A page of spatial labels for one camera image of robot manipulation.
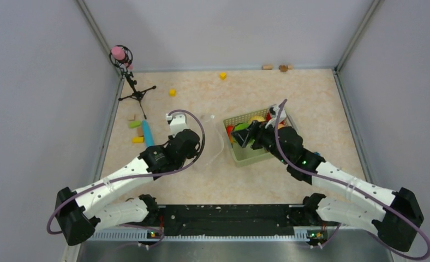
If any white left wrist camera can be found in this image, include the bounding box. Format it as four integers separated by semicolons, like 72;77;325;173
165;112;188;137

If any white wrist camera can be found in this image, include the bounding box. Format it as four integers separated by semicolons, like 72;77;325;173
165;112;188;137
265;104;287;128

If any brown wooden block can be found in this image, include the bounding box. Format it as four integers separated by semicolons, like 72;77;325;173
136;126;144;137

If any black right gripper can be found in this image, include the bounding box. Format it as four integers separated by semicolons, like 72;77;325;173
231;119;290;165

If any green perforated plastic basket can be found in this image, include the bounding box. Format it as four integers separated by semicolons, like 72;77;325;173
223;105;302;167

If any green block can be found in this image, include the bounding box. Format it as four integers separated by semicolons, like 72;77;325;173
128;121;141;129

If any red wax apple toy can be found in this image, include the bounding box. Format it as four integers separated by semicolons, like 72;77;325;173
225;125;234;144

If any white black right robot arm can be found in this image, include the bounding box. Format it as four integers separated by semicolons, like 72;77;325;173
231;121;424;252

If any green striped watermelon toy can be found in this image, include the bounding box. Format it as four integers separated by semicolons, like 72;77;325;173
232;122;250;132

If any yellow block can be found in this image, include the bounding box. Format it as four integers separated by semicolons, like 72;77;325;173
132;136;144;144

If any blue cylinder toy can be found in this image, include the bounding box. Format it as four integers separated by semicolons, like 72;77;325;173
141;120;155;147

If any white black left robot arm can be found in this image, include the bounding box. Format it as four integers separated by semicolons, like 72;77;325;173
49;129;206;246

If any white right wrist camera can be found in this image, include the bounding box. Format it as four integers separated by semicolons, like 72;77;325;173
265;104;287;128

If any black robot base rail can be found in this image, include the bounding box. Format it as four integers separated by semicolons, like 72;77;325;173
138;193;341;247

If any clear dotted zip top bag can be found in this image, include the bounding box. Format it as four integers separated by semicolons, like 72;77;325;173
195;114;224;170

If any pink foam microphone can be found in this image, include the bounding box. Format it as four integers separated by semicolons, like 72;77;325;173
111;46;126;61

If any yellow pear toy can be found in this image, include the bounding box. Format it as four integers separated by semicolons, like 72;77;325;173
249;116;265;123

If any black tripod microphone stand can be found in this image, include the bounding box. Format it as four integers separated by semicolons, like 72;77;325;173
109;45;157;120

